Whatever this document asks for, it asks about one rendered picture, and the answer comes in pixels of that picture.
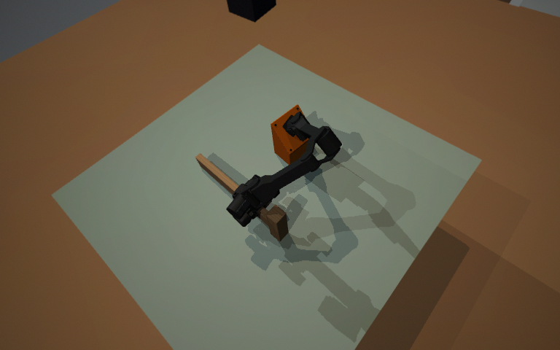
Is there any dark brown wooden post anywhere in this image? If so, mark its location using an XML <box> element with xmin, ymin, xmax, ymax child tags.
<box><xmin>266</xmin><ymin>205</ymin><xmax>288</xmax><ymax>241</ymax></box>

